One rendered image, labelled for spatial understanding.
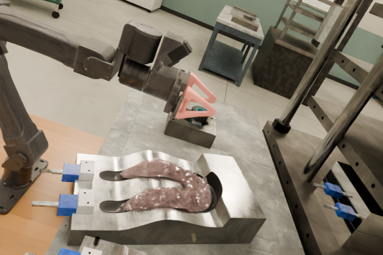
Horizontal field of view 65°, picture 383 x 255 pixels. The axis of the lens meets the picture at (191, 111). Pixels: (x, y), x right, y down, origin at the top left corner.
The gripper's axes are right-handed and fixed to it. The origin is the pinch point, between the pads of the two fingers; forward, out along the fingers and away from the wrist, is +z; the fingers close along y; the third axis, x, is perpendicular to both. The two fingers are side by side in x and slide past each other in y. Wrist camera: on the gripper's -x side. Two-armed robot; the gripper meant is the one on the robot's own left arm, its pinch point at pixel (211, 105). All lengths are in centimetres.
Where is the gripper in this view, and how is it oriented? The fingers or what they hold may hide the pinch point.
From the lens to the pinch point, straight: 64.1
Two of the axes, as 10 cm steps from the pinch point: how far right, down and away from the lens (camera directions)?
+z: 9.3, 3.6, 1.0
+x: -3.7, 8.2, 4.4
